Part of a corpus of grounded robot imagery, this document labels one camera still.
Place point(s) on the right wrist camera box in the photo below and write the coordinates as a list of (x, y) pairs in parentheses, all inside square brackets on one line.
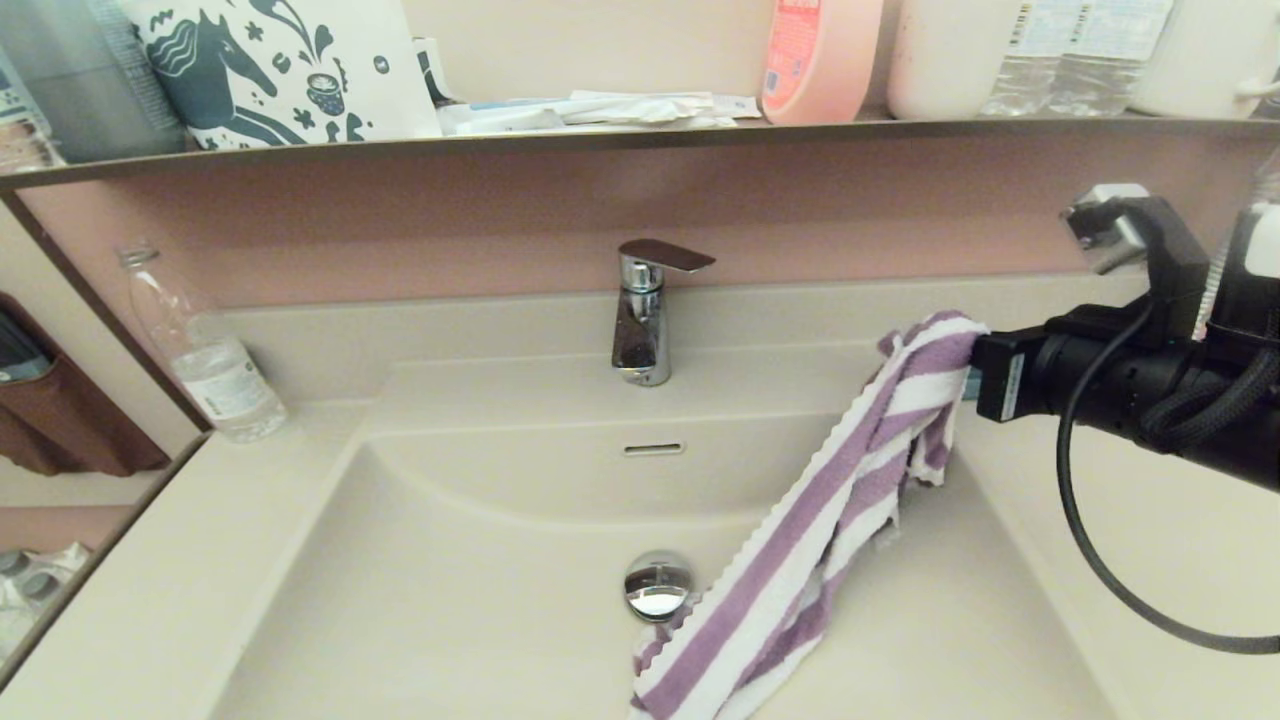
[(1105, 225)]

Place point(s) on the white packets on shelf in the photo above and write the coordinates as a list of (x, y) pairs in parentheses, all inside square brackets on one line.
[(640, 108)]

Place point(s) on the grey translucent container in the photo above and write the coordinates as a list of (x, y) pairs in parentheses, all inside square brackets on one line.
[(90, 100)]

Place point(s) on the patterned paper packet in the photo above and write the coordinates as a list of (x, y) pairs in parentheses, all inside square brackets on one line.
[(25, 130)]

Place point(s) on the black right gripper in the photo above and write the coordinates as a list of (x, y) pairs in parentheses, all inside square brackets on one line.
[(1030, 380)]

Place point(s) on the small white packet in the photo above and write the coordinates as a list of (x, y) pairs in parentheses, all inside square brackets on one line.
[(738, 108)]

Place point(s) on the white bag with horse print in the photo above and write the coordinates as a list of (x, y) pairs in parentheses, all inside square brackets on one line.
[(380, 90)]

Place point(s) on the white ceramic sink basin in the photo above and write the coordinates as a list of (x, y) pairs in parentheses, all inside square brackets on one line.
[(450, 600)]

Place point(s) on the purple white striped towel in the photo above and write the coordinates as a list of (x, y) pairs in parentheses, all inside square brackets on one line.
[(800, 560)]

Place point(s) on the pink plastic bottle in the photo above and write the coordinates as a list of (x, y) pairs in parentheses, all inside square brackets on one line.
[(830, 70)]

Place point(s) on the clear bottle with white label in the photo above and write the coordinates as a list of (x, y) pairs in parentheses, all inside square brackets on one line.
[(225, 385)]

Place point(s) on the chrome sink faucet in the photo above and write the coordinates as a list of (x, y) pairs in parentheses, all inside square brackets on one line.
[(640, 330)]

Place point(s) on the large white plastic jug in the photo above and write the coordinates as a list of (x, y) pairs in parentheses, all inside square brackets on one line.
[(940, 60)]

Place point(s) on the white kettle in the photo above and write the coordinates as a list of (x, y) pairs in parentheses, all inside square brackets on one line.
[(1200, 60)]

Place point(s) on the chrome drain stopper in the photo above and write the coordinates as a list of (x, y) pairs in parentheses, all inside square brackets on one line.
[(655, 590)]

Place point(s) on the clear plastic water bottle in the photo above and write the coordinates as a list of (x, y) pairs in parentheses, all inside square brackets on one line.
[(1105, 65), (1020, 85)]

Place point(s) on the white sachet packet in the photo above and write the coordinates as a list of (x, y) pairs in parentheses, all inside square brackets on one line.
[(500, 125)]

